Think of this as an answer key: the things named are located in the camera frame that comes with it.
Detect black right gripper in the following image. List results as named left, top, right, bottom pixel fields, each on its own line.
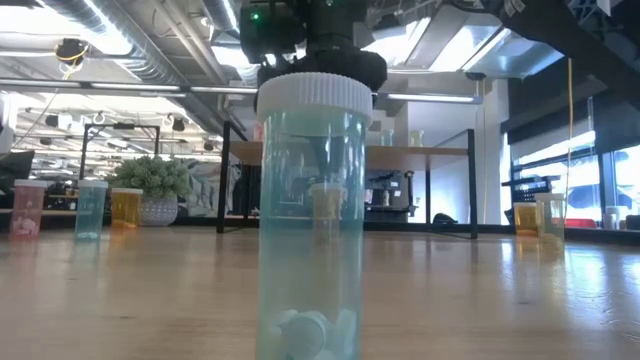
left=257, top=0, right=389, bottom=187

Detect black equipment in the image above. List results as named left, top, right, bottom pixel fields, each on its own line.
left=363, top=169, right=417, bottom=221

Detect linear ceiling light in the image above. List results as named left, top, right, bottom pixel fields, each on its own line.
left=377, top=91, right=484, bottom=105
left=0, top=78, right=259, bottom=96

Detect green artificial plant in pot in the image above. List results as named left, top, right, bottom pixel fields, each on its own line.
left=107, top=155, right=192, bottom=228

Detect black metal rack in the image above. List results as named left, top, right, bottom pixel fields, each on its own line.
left=78, top=122, right=162, bottom=182

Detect white cups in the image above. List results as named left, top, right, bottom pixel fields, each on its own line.
left=602, top=205, right=630, bottom=230

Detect wooden shelf black metal frame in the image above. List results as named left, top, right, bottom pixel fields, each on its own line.
left=216, top=119, right=479, bottom=240

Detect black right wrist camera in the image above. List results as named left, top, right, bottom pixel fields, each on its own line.
left=239, top=0, right=304, bottom=65

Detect yellow black cable reel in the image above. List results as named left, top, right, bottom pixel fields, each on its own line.
left=53, top=37, right=91, bottom=67

